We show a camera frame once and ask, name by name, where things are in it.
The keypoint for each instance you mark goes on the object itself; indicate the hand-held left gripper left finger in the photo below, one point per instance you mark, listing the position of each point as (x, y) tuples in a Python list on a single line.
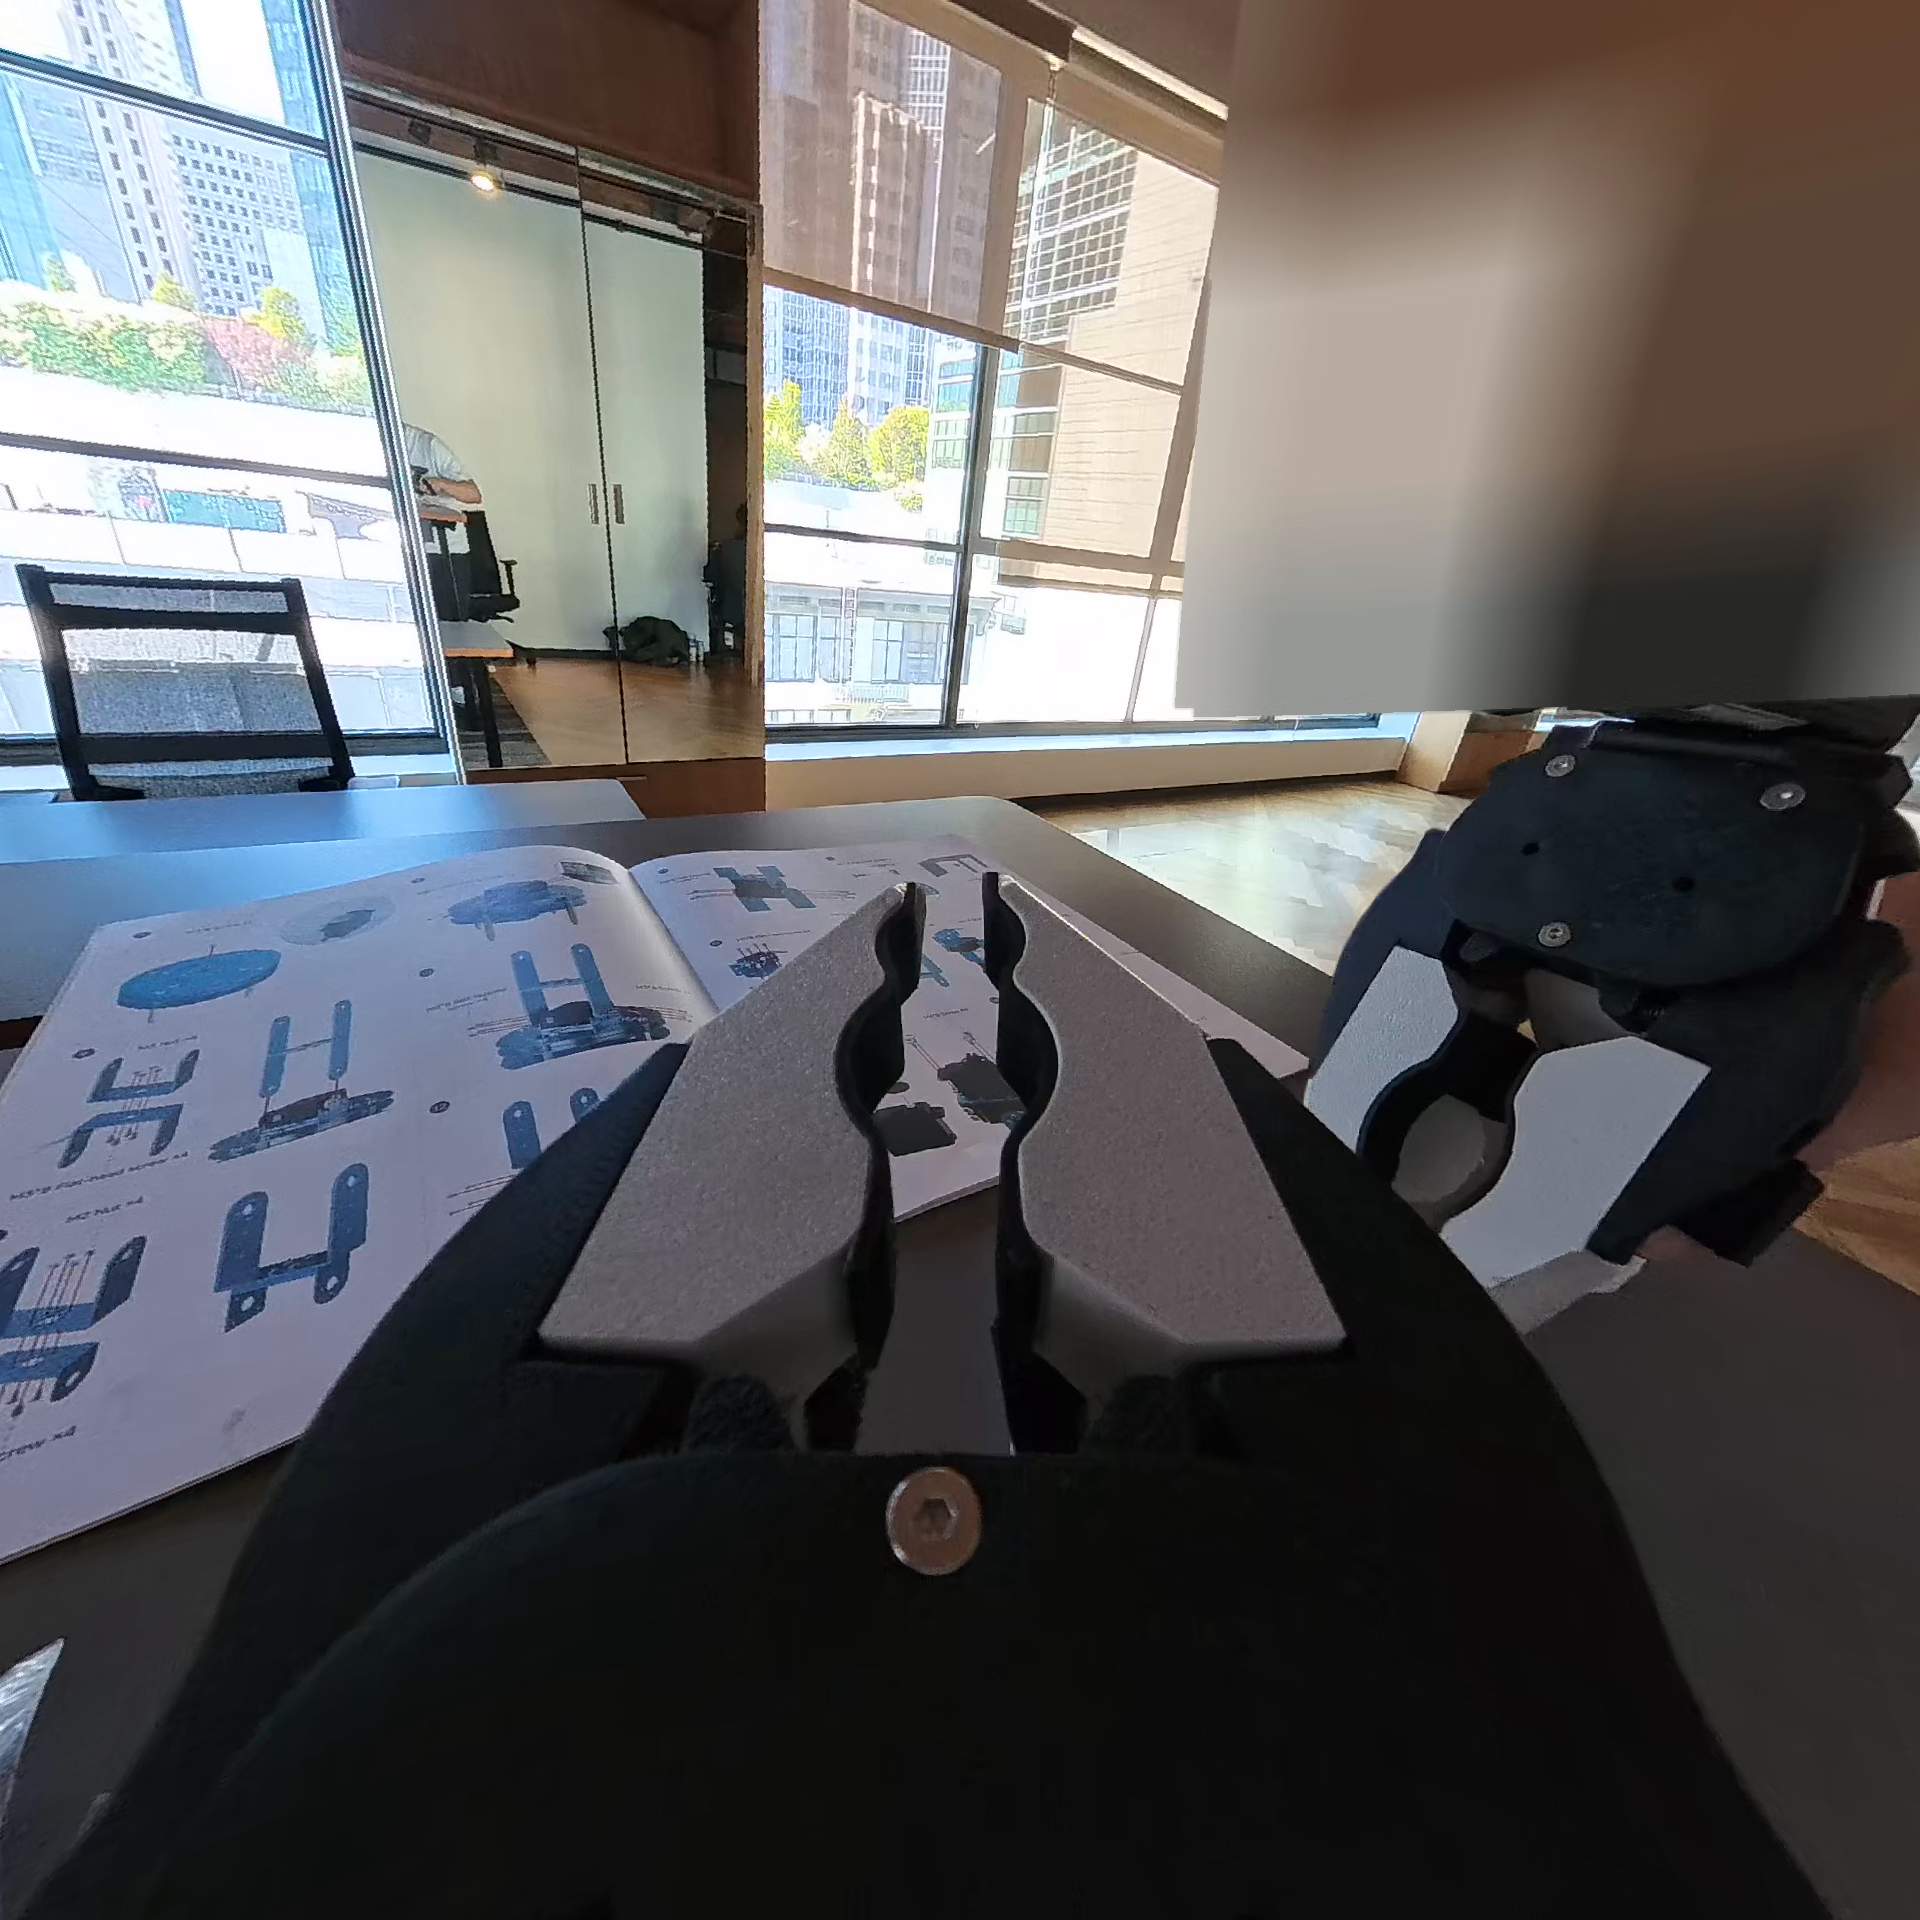
[(734, 1170)]

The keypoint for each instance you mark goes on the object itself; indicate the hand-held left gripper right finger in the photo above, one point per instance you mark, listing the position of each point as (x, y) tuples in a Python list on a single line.
[(1155, 1170)]

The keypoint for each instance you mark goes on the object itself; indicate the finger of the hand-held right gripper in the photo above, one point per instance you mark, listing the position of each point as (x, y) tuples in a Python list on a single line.
[(1589, 1154), (1388, 1044)]

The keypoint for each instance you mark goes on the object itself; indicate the dark desk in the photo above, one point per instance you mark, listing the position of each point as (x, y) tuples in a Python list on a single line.
[(1695, 1501)]

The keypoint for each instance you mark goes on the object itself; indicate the wooden office desk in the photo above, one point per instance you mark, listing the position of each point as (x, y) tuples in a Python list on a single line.
[(476, 646)]

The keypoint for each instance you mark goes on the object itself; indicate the person's right hand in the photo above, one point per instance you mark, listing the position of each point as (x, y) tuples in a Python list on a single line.
[(1894, 1037)]

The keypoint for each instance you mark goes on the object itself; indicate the blue printed instruction manual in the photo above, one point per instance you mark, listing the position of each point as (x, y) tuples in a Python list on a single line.
[(375, 1080)]

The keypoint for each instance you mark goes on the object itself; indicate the dark green bag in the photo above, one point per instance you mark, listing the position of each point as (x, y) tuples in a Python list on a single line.
[(656, 640)]

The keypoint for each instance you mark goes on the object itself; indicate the black office chair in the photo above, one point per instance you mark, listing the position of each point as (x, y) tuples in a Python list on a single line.
[(476, 562)]

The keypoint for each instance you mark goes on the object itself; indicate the large glass window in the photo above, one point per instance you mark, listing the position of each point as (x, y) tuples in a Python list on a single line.
[(960, 524), (166, 375)]

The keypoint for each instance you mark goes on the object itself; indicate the glass door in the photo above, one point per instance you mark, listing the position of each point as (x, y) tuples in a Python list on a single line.
[(599, 450)]

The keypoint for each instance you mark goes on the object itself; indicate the beige roller blind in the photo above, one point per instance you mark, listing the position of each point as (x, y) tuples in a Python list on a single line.
[(974, 165)]

